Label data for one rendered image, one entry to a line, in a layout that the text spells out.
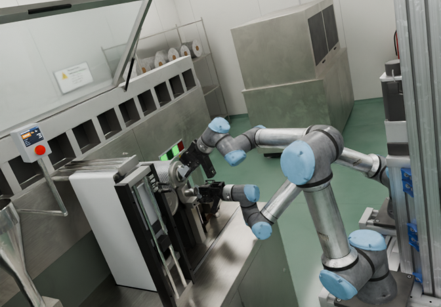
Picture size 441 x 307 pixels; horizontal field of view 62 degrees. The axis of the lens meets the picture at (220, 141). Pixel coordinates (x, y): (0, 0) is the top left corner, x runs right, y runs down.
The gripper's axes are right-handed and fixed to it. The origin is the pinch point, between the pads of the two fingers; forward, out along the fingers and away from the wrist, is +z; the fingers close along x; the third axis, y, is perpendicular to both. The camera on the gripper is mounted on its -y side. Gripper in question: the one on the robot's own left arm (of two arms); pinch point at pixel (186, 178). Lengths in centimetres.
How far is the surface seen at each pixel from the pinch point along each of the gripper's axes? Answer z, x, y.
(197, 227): 14.3, 4.2, -18.1
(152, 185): -15.9, 30.2, 5.1
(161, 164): 2.9, 0.8, 12.8
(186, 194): 2.9, 4.3, -4.9
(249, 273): 11, 7, -48
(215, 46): 157, -453, 142
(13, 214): -10, 68, 26
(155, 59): 153, -292, 161
